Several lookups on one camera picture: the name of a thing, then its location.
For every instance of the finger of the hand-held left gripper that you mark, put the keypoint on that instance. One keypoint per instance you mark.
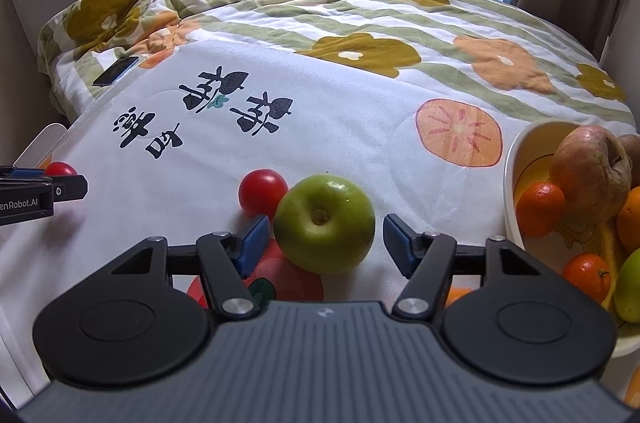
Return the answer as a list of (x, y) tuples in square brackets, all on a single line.
[(69, 188), (22, 173)]

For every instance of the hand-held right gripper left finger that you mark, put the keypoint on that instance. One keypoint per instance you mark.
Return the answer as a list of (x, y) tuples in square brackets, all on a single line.
[(252, 248)]

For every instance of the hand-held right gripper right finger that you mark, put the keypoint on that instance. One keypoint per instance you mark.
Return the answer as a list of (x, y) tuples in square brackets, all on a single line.
[(397, 245)]

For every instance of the red cherry tomato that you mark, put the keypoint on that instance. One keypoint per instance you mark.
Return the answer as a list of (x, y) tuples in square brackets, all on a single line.
[(61, 168), (261, 192)]

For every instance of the green apple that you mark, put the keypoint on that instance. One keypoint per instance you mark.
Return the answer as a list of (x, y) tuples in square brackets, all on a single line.
[(629, 288), (325, 225)]

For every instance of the yellow cartoon print bowl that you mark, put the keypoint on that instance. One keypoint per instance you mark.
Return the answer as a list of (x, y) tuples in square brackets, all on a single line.
[(515, 183)]

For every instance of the small tangerine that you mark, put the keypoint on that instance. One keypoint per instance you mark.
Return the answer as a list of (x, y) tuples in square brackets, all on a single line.
[(540, 209), (587, 277)]

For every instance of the wrinkled yellow-red apple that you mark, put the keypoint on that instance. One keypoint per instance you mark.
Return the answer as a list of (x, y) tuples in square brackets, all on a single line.
[(590, 175)]

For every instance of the large orange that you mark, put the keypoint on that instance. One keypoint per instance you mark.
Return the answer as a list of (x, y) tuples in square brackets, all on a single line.
[(631, 223)]

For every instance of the brown kiwi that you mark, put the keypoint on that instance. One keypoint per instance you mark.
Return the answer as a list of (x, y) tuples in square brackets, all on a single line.
[(632, 153)]

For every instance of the white panel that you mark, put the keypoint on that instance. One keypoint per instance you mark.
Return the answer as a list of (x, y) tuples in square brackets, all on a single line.
[(42, 143)]

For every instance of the black smartphone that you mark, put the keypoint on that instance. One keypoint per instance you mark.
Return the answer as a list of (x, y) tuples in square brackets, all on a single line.
[(116, 71)]

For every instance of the white persimmon print cloth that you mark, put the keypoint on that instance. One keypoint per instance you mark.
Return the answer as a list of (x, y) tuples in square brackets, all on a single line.
[(325, 128)]

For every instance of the floral striped quilt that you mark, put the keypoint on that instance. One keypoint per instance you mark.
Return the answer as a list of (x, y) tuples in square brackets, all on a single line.
[(280, 3)]

